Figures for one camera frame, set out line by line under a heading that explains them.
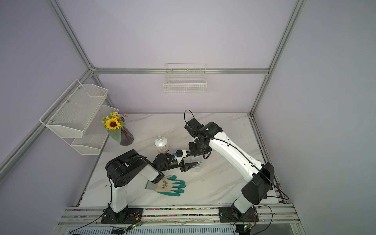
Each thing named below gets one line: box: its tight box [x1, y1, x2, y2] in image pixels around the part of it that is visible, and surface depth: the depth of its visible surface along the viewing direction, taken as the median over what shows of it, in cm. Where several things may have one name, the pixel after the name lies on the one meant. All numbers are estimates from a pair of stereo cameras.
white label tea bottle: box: [154, 135, 170, 154], surface depth 83 cm
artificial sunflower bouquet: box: [101, 111, 129, 144], surface depth 82 cm
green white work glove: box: [145, 174, 186, 197], surface depth 84 cm
